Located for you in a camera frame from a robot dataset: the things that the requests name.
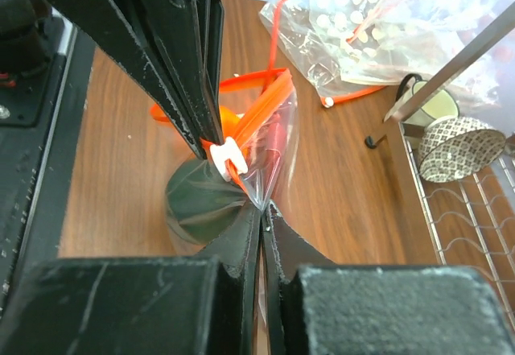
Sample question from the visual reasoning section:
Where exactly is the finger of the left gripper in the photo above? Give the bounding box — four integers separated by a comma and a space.
120, 0, 223, 146
46, 0, 206, 159

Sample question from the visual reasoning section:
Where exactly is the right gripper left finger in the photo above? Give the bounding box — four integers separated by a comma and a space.
193, 201, 262, 354

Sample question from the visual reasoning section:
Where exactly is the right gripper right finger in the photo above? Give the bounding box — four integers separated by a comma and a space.
261, 201, 335, 354

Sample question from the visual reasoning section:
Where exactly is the dark green toy avocado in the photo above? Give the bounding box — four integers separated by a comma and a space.
165, 159, 247, 246

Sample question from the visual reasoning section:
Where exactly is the red toy lobster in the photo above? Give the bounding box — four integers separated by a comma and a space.
265, 122, 287, 159

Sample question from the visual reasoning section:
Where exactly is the clear zip bag orange zipper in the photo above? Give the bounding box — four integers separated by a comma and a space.
150, 68, 299, 211

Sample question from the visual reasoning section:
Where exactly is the pile of clear zip bags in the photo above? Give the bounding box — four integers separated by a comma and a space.
260, 0, 513, 107

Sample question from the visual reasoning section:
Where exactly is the metal dish rack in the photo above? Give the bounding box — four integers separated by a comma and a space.
365, 2, 514, 321

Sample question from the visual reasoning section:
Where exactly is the grey patterned bowl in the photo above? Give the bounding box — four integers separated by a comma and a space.
417, 116, 506, 184

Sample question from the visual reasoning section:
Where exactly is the cream enamel mug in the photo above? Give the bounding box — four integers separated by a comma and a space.
389, 73, 459, 127

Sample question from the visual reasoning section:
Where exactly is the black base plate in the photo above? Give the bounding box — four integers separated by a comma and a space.
1, 0, 101, 309

